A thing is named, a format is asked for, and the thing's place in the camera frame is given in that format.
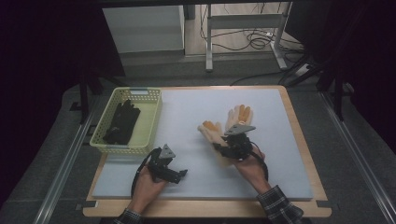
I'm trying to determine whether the white power strip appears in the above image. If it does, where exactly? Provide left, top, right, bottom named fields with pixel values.
left=292, top=63, right=311, bottom=77

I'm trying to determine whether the pale foam mat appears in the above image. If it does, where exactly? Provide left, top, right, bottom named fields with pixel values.
left=92, top=88, right=315, bottom=202

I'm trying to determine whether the beige glove with orange fingers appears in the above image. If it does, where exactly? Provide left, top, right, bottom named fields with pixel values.
left=197, top=119, right=236, bottom=168

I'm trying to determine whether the white cabinet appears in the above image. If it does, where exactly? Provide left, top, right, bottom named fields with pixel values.
left=102, top=5, right=186, bottom=54

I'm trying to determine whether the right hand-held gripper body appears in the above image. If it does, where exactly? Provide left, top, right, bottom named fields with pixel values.
left=214, top=122, right=258, bottom=161

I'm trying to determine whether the right hand-held gripper cable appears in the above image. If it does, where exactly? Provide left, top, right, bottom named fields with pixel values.
left=248, top=141, right=270, bottom=182

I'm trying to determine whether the person's left hand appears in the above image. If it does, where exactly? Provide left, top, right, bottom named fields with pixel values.
left=130, top=169, right=169, bottom=215

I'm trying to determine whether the left hand-held gripper cable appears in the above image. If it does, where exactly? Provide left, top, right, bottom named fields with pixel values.
left=130, top=147, right=162, bottom=199

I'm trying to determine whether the person's right hand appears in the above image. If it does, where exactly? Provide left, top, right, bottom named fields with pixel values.
left=233, top=148, right=273, bottom=194

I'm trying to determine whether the aluminium rail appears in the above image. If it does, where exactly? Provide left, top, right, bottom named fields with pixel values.
left=32, top=92, right=101, bottom=224
left=318, top=91, right=396, bottom=224

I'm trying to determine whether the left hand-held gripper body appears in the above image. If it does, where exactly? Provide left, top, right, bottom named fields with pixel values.
left=146, top=143, right=185, bottom=185

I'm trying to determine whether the beige glove with orange pompom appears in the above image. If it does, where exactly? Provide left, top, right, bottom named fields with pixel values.
left=224, top=104, right=254, bottom=132

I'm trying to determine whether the bundle of black floor cables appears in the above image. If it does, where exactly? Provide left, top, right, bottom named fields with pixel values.
left=199, top=3, right=305, bottom=54

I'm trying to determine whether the hand-held gripper cable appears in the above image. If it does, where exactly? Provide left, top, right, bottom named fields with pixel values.
left=130, top=147, right=162, bottom=199
left=248, top=141, right=270, bottom=182

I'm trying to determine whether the grey metal stand frame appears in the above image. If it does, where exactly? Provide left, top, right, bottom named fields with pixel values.
left=205, top=1, right=294, bottom=74

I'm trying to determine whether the yellow-green plastic basket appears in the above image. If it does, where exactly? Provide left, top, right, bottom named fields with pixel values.
left=89, top=87, right=163, bottom=156

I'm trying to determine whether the black stand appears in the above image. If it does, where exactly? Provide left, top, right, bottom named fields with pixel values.
left=317, top=61, right=357, bottom=122
left=77, top=72, right=126, bottom=125

